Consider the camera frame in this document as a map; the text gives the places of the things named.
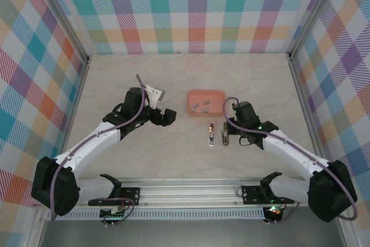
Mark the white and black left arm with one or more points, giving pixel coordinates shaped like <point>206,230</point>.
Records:
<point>86,145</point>

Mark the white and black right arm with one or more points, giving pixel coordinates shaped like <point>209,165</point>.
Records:
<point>289,148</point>

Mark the pink plastic tray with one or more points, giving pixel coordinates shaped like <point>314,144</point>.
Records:
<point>215,96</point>

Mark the aluminium side rail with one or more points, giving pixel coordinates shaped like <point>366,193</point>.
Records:
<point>306,102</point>
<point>84,82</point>

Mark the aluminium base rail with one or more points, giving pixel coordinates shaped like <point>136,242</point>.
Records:
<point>188,192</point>

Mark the aluminium frame post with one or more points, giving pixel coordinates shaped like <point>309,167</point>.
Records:
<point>62,18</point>
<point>315,12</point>

